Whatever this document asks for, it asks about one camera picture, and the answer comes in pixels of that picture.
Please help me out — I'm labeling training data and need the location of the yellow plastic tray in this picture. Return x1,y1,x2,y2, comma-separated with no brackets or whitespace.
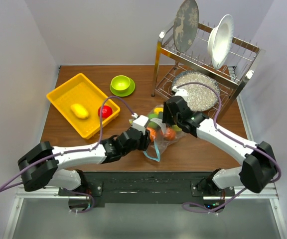
46,73,108,139

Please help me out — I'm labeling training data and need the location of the grey reindeer plate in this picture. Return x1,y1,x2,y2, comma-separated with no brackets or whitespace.
173,0,199,53

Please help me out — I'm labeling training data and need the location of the metal dish rack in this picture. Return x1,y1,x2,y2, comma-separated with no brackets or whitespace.
150,21,265,120

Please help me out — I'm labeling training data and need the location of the green bowl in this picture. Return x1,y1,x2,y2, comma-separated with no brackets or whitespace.
110,75,131,93

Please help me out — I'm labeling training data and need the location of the white deep plate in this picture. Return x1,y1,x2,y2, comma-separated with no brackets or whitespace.
207,14,234,70

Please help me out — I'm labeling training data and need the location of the speckled flat plate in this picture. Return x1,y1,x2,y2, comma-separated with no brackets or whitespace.
172,70,220,112

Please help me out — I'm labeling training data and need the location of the fake orange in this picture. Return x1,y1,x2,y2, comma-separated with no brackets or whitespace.
147,127,156,142
163,127,176,141

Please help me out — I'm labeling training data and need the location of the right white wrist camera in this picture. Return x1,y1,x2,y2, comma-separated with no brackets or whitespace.
172,86,188,98

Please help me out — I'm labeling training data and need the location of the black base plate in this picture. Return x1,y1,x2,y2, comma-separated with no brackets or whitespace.
58,171,235,209

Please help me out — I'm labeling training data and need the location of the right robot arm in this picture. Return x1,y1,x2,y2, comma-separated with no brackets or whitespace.
162,96,278,196

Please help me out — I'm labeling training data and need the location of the green saucer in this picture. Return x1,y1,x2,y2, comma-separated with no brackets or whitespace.
110,78,136,97

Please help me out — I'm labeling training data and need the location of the light green fake fruit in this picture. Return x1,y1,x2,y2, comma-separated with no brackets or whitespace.
148,113,158,128

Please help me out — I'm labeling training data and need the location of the red fake apple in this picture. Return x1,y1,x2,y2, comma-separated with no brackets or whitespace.
98,105,113,119

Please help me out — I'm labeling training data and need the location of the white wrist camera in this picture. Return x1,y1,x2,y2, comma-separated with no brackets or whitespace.
172,86,188,98
129,115,149,134

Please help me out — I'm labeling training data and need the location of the dark green fake avocado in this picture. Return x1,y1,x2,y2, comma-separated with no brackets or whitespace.
158,112,163,120

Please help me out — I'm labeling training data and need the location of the clear zip top bag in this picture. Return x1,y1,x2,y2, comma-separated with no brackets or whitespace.
143,105,187,162

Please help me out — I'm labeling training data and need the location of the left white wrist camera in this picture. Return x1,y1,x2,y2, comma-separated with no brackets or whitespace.
129,115,149,134

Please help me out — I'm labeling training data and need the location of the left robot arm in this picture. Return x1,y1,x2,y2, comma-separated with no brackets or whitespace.
17,127,151,195

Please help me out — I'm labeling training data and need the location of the yellow fake mango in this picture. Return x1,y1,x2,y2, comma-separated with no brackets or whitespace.
70,104,89,120

